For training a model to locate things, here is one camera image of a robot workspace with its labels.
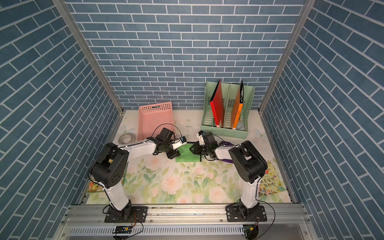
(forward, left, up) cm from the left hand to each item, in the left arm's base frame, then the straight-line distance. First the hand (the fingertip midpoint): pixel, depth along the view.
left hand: (180, 149), depth 95 cm
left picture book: (-22, +46, -3) cm, 51 cm away
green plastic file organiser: (+36, -34, +19) cm, 53 cm away
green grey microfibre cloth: (-5, -5, +1) cm, 7 cm away
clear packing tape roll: (+9, +38, -1) cm, 39 cm away
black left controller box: (-41, +25, -5) cm, 49 cm away
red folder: (+19, -23, +24) cm, 38 cm away
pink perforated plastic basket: (+30, +24, -5) cm, 39 cm away
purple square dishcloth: (+4, -30, +1) cm, 30 cm away
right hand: (+1, -9, 0) cm, 9 cm away
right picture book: (-20, -54, -1) cm, 58 cm away
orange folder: (+12, -34, +26) cm, 44 cm away
